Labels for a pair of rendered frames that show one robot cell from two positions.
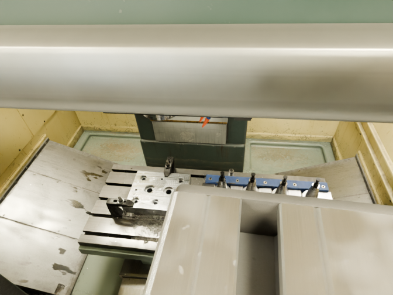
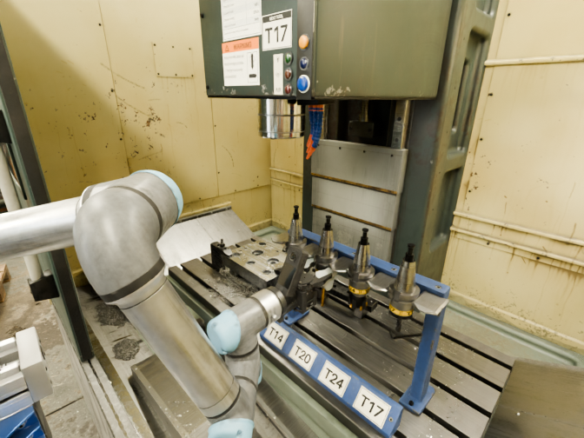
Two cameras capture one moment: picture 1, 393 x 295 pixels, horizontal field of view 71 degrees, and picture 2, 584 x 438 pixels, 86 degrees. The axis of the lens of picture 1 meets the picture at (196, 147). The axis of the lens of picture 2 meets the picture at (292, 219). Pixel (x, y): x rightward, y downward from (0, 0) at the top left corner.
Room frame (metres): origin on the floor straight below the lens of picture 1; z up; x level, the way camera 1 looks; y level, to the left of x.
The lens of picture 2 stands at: (-0.03, -0.54, 1.61)
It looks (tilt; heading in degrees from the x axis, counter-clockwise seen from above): 21 degrees down; 34
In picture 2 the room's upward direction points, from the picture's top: 1 degrees clockwise
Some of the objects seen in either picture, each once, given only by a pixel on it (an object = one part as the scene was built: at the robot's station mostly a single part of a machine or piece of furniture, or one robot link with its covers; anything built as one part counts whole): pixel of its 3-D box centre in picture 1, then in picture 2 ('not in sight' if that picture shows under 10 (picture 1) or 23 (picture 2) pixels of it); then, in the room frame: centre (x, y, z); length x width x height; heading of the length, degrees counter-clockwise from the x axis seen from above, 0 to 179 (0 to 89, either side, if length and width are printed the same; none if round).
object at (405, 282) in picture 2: (313, 191); (407, 274); (0.59, -0.41, 1.26); 0.04 x 0.04 x 0.07
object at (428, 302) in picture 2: (326, 200); (428, 303); (0.58, -0.46, 1.21); 0.07 x 0.05 x 0.01; 169
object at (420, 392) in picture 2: not in sight; (427, 351); (0.63, -0.47, 1.05); 0.10 x 0.05 x 0.30; 169
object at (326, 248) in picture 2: (251, 186); (327, 241); (0.63, -0.19, 1.26); 0.04 x 0.04 x 0.07
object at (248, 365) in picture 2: not in sight; (242, 368); (0.34, -0.16, 1.06); 0.11 x 0.08 x 0.11; 35
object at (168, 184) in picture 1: (159, 192); (265, 262); (0.86, 0.20, 0.96); 0.29 x 0.23 x 0.05; 79
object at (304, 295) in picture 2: not in sight; (291, 294); (0.51, -0.17, 1.16); 0.12 x 0.08 x 0.09; 170
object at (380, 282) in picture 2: (295, 198); (381, 282); (0.60, -0.36, 1.21); 0.07 x 0.05 x 0.01; 169
